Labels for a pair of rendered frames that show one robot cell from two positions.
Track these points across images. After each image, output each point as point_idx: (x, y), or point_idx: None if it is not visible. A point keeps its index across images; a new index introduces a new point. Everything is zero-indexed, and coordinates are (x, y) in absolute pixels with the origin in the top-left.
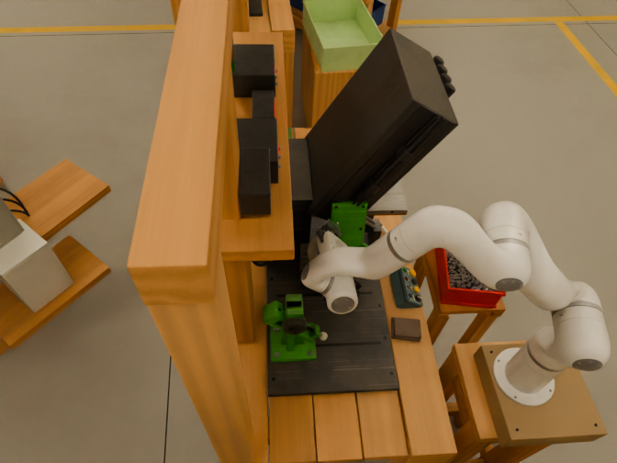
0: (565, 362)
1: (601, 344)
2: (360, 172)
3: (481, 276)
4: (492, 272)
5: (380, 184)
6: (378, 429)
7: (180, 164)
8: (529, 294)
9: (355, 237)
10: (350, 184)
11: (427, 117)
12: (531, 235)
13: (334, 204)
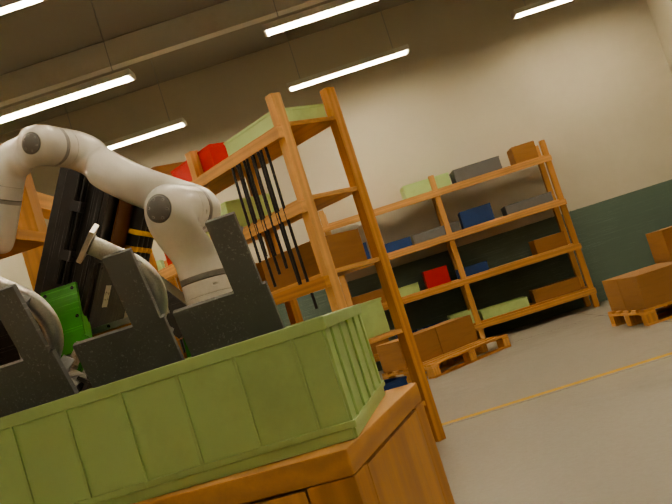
0: (147, 222)
1: (164, 184)
2: (53, 246)
3: (19, 154)
4: (18, 141)
5: (70, 247)
6: None
7: None
8: (92, 176)
9: (74, 328)
10: (51, 265)
11: None
12: (89, 141)
13: (42, 293)
